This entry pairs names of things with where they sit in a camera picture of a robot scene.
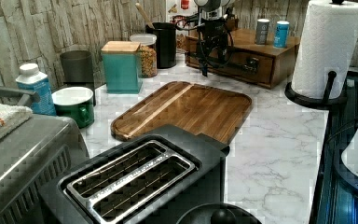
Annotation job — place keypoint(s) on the black utensil holder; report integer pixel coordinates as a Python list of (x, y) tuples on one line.
[(165, 44)]

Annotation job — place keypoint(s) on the wooden spoon handle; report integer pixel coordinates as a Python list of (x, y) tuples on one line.
[(148, 22)]

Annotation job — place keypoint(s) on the blue can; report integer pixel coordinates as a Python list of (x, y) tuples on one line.
[(281, 33)]

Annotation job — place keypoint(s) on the dark grey cup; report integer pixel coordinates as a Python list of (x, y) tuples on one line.
[(77, 68)]

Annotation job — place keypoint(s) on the stainless steel toaster oven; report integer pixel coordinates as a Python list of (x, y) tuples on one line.
[(40, 149)]

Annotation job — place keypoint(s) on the glass jar with nuts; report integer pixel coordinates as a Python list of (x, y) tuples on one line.
[(148, 53)]

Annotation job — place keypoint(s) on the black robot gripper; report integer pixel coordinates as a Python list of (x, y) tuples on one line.
[(213, 35)]

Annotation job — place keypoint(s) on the wooden drawer box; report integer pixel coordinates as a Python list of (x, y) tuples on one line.
[(263, 65)]

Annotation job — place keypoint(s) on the green mug white inside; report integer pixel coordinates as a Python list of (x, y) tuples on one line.
[(75, 103)]

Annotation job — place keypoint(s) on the black metal drawer handle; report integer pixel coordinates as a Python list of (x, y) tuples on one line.
[(251, 63)]

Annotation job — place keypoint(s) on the teal canister with bamboo lid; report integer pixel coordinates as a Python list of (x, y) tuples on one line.
[(122, 67)]

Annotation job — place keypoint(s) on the black paper towel stand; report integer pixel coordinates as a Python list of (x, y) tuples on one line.
[(322, 101)]

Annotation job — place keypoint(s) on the white paper towel roll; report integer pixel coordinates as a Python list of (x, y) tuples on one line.
[(327, 43)]

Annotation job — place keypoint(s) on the grey can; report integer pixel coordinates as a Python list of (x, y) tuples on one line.
[(262, 30)]

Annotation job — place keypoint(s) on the blue bottle white cap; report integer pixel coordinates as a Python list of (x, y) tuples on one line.
[(32, 79)]

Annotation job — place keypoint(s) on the dark wooden cutting board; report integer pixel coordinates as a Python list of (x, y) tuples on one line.
[(192, 107)]

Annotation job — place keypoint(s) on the black toaster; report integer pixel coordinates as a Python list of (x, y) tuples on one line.
[(152, 179)]

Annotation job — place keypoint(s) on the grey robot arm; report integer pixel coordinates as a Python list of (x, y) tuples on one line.
[(210, 10)]

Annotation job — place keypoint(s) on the black round lid with knob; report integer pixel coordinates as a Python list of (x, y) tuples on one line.
[(217, 213)]

